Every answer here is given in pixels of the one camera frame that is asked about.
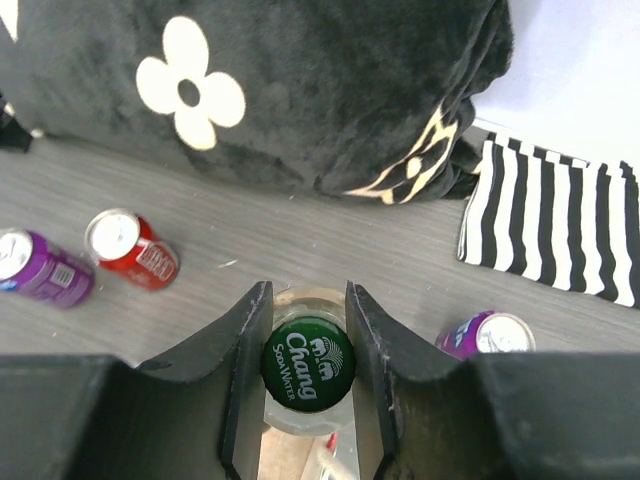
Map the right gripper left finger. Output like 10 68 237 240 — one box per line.
1 281 273 479

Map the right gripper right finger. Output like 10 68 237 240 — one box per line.
345 283 639 479

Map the purple soda can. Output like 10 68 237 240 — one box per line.
435 310 536 360

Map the clear glass bottle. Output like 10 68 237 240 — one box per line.
261 287 356 437

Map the red cola can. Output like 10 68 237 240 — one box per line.
84 208 180 291

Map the purple can at left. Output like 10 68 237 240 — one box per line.
1 228 95 309

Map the black white striped cloth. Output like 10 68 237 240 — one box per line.
457 133 639 308

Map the black floral plush blanket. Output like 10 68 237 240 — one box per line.
1 1 514 205

